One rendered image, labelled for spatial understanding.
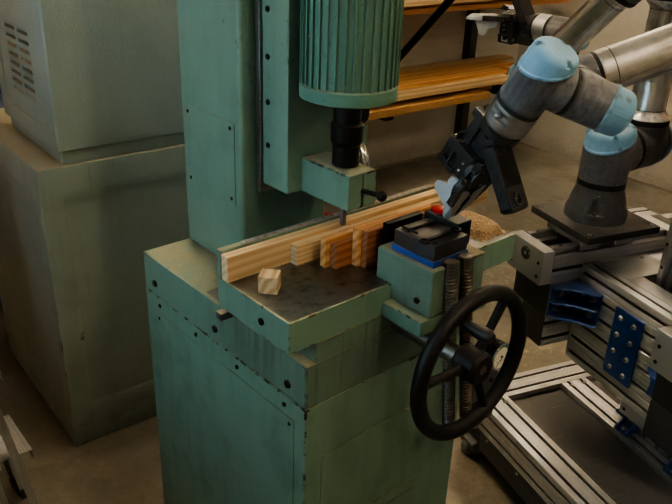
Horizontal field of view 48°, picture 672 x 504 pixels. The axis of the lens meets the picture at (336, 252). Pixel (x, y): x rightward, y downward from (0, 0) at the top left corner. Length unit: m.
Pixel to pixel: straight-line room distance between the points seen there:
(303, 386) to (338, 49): 0.57
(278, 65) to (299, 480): 0.76
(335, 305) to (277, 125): 0.37
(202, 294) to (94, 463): 0.98
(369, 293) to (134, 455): 1.25
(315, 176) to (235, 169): 0.17
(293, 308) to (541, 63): 0.54
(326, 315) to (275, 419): 0.26
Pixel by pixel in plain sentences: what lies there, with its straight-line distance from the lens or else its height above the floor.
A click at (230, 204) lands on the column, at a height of 0.95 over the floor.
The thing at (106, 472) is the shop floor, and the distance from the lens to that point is 2.34.
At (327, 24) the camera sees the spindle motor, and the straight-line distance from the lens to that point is 1.26.
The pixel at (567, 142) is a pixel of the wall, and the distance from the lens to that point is 5.20.
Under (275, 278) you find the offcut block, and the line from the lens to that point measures 1.27.
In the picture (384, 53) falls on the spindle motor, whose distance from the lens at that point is 1.29.
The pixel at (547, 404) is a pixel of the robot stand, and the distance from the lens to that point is 2.30.
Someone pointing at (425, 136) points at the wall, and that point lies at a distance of 4.90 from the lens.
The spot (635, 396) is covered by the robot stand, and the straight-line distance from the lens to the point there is 1.90.
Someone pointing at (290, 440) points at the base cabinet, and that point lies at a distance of 1.41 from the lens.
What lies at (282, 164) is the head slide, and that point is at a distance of 1.43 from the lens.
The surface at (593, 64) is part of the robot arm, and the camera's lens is 1.32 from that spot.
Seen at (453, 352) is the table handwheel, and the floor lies 0.82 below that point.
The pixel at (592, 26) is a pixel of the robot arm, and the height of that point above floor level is 1.27.
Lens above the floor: 1.52
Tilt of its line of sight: 26 degrees down
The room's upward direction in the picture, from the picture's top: 2 degrees clockwise
